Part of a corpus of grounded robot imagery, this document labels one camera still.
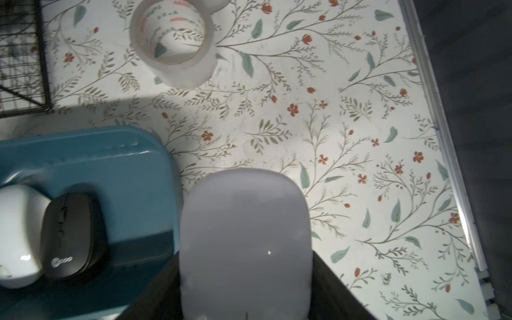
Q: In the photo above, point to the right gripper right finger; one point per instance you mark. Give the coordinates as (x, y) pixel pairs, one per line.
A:
(330, 299)

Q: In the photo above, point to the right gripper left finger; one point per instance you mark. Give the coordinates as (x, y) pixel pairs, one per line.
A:
(161, 299)

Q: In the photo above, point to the black mouse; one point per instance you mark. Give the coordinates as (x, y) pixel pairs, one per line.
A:
(73, 239)

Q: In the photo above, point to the silver grey mouse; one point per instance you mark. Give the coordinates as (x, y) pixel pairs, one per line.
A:
(245, 248)

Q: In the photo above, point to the teal storage box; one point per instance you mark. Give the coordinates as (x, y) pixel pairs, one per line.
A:
(136, 184)

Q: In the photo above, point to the white rounded mouse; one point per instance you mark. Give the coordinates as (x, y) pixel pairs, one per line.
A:
(22, 212)

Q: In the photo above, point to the clear tape roll near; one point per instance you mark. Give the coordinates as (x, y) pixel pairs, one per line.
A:
(174, 39)

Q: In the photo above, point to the clear tape roll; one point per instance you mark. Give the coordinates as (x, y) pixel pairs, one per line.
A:
(174, 39)
(215, 5)

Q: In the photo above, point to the clear tape roll far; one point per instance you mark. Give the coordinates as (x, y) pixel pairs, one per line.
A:
(215, 5)

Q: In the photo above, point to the black wire desk organizer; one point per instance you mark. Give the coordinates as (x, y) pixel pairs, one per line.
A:
(24, 75)

